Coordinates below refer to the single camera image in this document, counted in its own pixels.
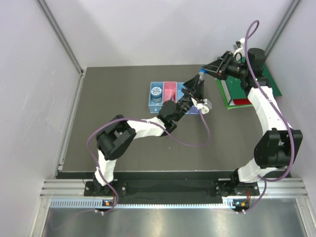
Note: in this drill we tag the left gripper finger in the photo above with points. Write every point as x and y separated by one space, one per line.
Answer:
193 85
200 90

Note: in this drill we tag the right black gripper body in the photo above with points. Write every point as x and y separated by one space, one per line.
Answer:
230 67

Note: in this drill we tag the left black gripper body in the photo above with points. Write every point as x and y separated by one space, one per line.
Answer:
185 103

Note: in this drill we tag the grey blue glue stick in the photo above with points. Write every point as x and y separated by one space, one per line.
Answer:
201 75

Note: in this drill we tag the purple drawer box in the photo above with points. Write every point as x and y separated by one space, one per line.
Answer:
193 111

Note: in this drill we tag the dark green binder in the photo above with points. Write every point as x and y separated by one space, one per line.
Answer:
266 73

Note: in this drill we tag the pink drawer box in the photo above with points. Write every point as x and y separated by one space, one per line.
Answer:
169 87

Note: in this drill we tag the blue slime jar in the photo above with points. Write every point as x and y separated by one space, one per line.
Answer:
156 94

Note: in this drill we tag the light green folder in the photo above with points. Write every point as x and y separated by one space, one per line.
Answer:
230 89

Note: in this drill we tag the red folder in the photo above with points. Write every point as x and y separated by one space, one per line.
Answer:
240 102

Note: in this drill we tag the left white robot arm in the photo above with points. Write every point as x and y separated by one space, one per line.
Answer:
115 137

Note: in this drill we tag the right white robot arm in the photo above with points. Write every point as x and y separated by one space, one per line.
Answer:
279 144

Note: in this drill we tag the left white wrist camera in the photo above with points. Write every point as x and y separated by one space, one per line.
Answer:
204 106

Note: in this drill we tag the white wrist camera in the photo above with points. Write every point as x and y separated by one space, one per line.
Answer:
204 106
238 47

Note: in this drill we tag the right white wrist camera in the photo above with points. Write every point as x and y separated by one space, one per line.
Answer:
238 47

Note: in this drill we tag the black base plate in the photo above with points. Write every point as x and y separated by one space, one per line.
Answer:
170 188

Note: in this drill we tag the aluminium front rail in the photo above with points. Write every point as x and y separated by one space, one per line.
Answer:
73 188

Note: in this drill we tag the grey slotted cable duct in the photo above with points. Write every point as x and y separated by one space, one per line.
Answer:
106 203

